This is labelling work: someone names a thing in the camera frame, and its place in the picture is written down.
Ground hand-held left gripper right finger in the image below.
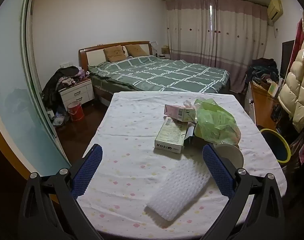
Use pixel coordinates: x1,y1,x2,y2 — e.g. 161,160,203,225
199,144,285,240

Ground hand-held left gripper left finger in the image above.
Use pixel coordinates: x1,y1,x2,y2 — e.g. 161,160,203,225
17,144,103,240

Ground green plastic bag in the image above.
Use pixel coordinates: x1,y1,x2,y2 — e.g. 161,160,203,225
193,98,242,144

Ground pale green long carton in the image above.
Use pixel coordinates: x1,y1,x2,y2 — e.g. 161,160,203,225
154,117,190,154

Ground yellow rimmed trash bin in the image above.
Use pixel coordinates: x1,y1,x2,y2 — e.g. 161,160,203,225
259,128,292,164

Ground pink cardboard box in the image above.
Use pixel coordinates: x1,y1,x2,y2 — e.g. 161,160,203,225
164,104,197,122

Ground floral white tablecloth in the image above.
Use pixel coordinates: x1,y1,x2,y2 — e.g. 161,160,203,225
77,91,287,233

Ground red bucket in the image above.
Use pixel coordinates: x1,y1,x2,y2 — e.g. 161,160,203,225
67,101,85,122

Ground white nightstand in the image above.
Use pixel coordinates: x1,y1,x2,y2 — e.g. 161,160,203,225
59,77,94,110

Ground wooden desk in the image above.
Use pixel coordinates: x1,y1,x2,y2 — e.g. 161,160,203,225
244,81,280,130

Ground dark clothes pile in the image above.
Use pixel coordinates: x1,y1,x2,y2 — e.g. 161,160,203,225
42,66,91,112

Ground pale green paper box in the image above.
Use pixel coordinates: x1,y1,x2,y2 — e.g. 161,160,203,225
268,81,280,98

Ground frosted glass sliding door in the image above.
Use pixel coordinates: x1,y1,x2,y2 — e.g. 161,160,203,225
0,0,72,178

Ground clothes pile on desk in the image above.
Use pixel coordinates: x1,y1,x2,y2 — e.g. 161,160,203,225
246,57,280,85

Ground green checked quilt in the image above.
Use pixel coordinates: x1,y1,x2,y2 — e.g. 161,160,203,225
88,55,230,93

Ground wooden bed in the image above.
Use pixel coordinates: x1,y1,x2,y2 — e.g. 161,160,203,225
78,41,231,103

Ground cream puffer jacket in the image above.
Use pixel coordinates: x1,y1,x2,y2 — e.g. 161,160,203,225
278,34,304,133

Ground tan pillow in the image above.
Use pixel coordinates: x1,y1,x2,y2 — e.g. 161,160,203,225
103,45,126,62
125,44,148,57

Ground pink beige curtain panel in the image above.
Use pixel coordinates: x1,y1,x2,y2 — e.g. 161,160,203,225
165,0,215,68
212,0,269,94

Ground black television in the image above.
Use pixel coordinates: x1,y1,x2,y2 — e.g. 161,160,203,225
281,40,295,79

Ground pink red hanging garment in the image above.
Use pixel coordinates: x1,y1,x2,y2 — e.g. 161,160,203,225
293,11,304,53

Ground wall air conditioner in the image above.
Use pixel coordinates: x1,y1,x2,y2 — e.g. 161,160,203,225
267,0,284,22

